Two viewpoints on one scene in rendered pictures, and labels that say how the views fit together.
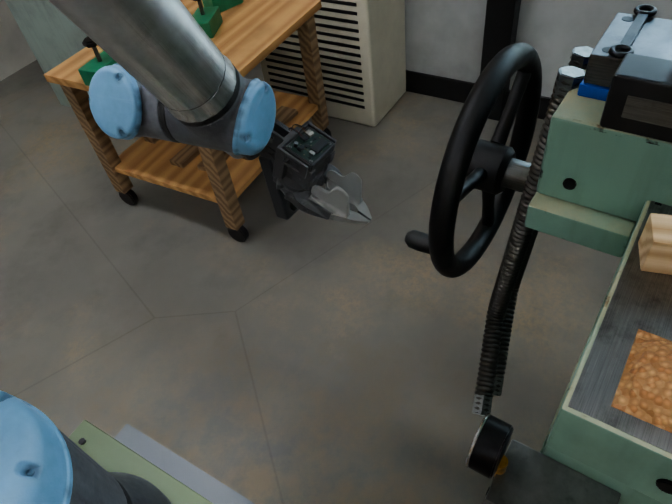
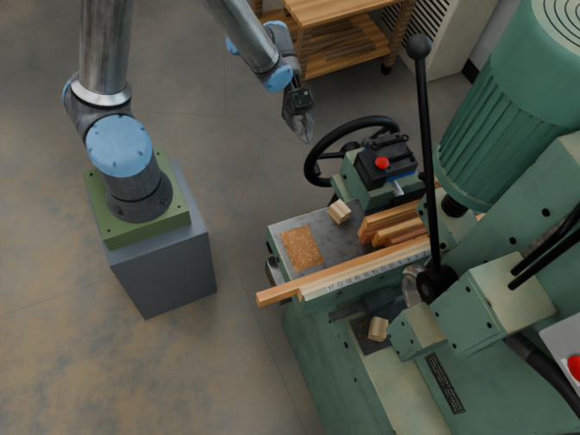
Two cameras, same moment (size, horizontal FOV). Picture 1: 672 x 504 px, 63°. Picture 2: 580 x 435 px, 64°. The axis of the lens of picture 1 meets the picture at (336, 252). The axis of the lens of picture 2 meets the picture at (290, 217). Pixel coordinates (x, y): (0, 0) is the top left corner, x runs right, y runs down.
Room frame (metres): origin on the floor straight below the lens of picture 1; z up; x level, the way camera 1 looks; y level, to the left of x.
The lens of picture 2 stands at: (-0.28, -0.34, 1.83)
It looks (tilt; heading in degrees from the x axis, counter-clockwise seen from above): 61 degrees down; 19
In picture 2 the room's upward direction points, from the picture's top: 10 degrees clockwise
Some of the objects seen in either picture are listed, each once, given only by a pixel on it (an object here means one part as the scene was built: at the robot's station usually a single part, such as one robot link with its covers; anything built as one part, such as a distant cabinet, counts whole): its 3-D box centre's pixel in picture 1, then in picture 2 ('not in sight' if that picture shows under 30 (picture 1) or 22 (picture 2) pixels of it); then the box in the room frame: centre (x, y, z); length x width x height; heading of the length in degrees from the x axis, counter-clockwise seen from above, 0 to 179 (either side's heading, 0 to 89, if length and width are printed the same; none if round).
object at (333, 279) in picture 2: not in sight; (424, 250); (0.27, -0.46, 0.92); 0.60 x 0.02 x 0.05; 140
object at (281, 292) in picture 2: not in sight; (398, 250); (0.24, -0.42, 0.92); 0.66 x 0.02 x 0.04; 140
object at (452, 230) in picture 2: not in sight; (448, 226); (0.28, -0.48, 1.03); 0.14 x 0.07 x 0.09; 50
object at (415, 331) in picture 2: not in sight; (422, 330); (0.06, -0.50, 1.02); 0.09 x 0.07 x 0.12; 140
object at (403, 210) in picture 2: not in sight; (404, 213); (0.32, -0.39, 0.94); 0.22 x 0.02 x 0.08; 140
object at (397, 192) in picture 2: not in sight; (398, 194); (0.36, -0.36, 0.95); 0.09 x 0.07 x 0.09; 140
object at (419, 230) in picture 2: not in sight; (424, 231); (0.31, -0.45, 0.92); 0.19 x 0.02 x 0.04; 140
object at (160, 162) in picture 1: (206, 96); (328, 9); (1.66, 0.34, 0.32); 0.66 x 0.57 x 0.64; 145
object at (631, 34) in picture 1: (633, 30); (390, 141); (0.44, -0.29, 1.00); 0.10 x 0.02 x 0.01; 140
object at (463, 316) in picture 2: not in sight; (485, 309); (0.04, -0.53, 1.23); 0.09 x 0.08 x 0.15; 50
